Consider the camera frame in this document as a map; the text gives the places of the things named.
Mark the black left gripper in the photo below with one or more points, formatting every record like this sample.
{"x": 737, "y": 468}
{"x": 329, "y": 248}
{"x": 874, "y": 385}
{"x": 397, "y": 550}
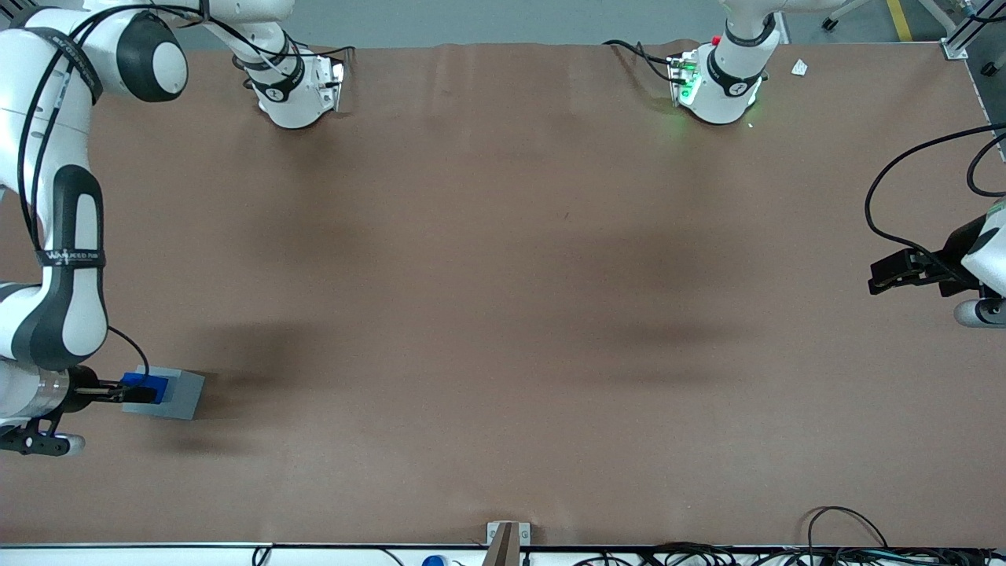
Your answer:
{"x": 952, "y": 259}

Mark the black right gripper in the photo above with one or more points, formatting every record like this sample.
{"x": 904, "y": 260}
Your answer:
{"x": 81, "y": 388}

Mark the blue plastic insert part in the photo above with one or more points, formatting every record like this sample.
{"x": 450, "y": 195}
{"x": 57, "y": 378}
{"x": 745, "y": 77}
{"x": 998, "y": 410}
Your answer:
{"x": 157, "y": 387}

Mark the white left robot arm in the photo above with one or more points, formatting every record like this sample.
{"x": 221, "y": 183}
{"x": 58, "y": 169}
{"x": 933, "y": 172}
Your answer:
{"x": 723, "y": 86}

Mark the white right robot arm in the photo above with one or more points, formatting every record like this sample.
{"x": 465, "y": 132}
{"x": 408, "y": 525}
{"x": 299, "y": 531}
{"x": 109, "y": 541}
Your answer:
{"x": 67, "y": 314}

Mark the gray square base block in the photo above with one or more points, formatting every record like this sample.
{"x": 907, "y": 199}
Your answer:
{"x": 185, "y": 395}

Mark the small white paper tag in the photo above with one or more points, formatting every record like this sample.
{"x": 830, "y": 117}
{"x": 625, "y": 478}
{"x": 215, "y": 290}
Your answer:
{"x": 799, "y": 68}

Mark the small black foot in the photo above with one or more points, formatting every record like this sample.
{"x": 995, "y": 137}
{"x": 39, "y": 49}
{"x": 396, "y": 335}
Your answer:
{"x": 989, "y": 69}

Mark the white chair leg with caster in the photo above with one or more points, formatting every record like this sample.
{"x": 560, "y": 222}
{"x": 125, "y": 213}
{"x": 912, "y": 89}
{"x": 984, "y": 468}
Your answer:
{"x": 828, "y": 23}

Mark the blue round cap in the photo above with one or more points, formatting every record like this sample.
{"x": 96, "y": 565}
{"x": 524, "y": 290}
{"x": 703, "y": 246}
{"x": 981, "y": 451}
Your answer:
{"x": 434, "y": 561}

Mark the brown table cover sheet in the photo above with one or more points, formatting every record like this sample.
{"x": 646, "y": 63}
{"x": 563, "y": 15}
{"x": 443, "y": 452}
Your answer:
{"x": 503, "y": 314}

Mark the gray metal mounting plate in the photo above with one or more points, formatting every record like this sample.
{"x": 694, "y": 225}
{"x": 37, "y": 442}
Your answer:
{"x": 525, "y": 533}

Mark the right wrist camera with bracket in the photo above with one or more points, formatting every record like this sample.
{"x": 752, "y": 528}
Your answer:
{"x": 43, "y": 444}

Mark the left wrist camera gray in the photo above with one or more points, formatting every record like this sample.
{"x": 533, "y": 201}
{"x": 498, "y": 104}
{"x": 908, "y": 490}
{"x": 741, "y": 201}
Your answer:
{"x": 974, "y": 313}

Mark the aluminium frame post with bracket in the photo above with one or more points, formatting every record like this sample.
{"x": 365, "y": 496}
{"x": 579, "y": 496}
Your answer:
{"x": 956, "y": 50}

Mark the brown camera post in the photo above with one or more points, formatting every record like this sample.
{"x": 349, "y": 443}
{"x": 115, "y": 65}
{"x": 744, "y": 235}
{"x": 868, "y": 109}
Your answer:
{"x": 503, "y": 546}

